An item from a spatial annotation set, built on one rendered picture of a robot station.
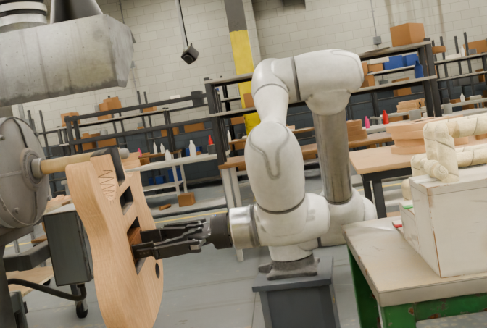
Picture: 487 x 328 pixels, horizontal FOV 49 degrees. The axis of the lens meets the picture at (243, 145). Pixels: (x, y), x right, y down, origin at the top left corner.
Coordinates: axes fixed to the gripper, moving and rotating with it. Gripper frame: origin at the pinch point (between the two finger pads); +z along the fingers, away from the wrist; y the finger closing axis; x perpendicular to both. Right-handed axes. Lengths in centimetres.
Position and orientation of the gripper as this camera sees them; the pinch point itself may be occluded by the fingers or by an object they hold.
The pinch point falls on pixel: (139, 244)
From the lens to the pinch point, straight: 119.2
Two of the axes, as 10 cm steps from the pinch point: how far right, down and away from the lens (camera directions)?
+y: 0.4, -2.2, 9.7
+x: -1.8, -9.6, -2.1
